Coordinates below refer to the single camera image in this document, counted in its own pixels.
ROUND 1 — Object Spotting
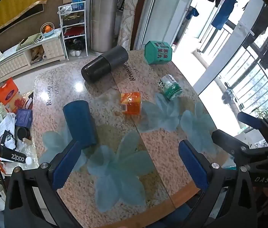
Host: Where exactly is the blue and white carton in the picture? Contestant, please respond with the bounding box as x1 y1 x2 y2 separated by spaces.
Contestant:
71 0 86 11

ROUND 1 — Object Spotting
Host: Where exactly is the balcony railing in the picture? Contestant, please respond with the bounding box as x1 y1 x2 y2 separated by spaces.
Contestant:
197 20 268 124

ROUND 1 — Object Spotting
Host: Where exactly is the black zippo box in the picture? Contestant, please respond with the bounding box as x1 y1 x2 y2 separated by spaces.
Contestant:
0 145 28 163

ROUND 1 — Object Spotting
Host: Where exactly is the black mug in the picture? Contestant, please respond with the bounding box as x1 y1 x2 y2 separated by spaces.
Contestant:
17 126 31 141

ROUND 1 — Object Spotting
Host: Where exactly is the dark blue box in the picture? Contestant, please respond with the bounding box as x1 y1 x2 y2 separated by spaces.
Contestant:
14 109 33 128

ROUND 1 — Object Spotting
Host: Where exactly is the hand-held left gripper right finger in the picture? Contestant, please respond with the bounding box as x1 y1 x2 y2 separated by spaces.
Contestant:
178 140 267 228

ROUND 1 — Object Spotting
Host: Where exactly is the hanging blue garment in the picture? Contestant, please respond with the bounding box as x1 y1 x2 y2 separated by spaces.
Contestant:
211 0 247 30

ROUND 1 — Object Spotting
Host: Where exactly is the patterned curtain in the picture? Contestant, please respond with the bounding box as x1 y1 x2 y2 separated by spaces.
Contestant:
118 0 150 52

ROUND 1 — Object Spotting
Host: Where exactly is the white plastic bag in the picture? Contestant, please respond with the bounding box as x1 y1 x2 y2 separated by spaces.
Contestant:
60 5 73 15

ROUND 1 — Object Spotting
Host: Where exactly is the grey standing air conditioner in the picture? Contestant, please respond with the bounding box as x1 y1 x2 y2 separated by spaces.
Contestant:
90 0 122 53

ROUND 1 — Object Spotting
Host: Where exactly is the small blue garment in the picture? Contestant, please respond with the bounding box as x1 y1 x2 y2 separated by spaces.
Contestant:
186 8 200 21

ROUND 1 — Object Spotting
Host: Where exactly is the white low cabinet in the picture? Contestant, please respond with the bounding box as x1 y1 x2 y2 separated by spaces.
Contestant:
0 28 67 89

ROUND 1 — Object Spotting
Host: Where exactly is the black cylindrical bottle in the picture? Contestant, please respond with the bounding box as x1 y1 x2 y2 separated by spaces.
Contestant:
81 46 129 83

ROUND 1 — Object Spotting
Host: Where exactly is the yellow cloth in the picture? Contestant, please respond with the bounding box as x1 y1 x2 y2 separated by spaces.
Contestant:
0 0 48 38

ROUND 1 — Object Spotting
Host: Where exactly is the green and white jar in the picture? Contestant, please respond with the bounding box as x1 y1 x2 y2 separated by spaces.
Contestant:
158 74 183 100

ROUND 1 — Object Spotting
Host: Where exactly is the orange gift box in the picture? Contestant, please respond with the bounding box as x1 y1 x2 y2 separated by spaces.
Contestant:
0 78 20 108

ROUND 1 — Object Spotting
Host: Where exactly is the blue cup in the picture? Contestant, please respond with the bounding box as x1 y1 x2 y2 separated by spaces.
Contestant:
63 100 98 150

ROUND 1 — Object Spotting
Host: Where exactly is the blue bowl with oranges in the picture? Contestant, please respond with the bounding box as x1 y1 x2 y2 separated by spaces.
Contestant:
40 22 55 37

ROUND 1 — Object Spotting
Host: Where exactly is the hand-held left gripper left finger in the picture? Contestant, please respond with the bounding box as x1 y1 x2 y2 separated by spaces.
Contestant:
4 140 84 228

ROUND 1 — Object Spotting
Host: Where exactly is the green folded cloth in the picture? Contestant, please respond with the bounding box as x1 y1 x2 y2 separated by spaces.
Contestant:
16 33 43 51

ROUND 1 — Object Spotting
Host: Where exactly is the white metal shelf rack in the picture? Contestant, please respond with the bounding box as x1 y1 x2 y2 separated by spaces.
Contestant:
58 3 88 60

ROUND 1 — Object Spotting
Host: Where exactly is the green hexagonal box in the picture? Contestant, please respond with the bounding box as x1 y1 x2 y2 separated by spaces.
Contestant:
144 40 173 65

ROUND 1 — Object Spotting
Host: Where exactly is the orange packet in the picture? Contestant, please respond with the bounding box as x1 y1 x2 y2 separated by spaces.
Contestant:
120 92 142 116

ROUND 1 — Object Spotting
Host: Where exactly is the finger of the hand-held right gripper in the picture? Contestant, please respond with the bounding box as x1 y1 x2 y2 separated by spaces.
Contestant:
237 112 268 139
211 129 268 159

